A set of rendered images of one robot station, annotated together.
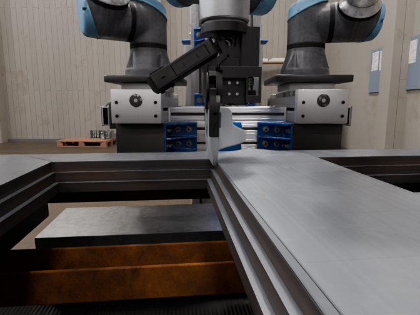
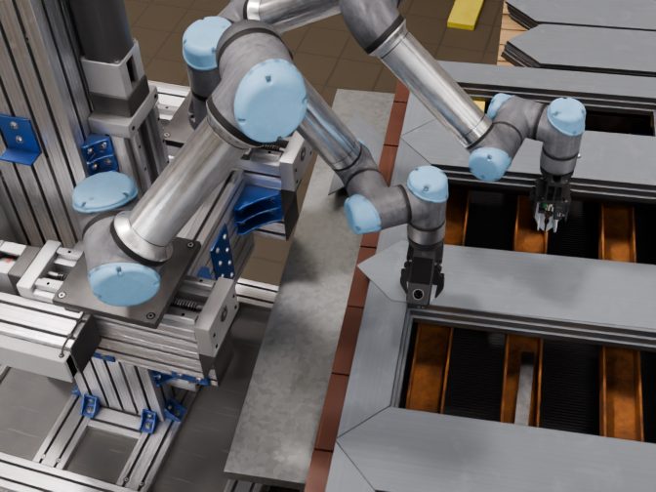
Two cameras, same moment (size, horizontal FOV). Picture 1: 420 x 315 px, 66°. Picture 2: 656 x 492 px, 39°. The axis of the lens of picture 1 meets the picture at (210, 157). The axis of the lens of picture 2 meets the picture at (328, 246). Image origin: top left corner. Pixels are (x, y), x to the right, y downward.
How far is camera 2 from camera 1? 1.92 m
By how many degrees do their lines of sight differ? 70
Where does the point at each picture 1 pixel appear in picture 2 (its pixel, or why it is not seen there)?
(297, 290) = (591, 327)
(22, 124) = not seen: outside the picture
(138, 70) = not seen: hidden behind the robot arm
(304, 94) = (295, 163)
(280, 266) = (576, 325)
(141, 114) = (227, 319)
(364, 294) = (600, 315)
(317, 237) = (567, 309)
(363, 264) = (587, 307)
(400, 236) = (570, 288)
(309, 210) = (540, 300)
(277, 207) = (535, 307)
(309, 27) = not seen: hidden behind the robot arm
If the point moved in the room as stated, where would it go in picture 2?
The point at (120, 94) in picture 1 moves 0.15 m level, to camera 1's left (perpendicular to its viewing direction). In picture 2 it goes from (215, 323) to (184, 385)
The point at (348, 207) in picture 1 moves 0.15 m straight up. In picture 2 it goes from (539, 285) to (548, 238)
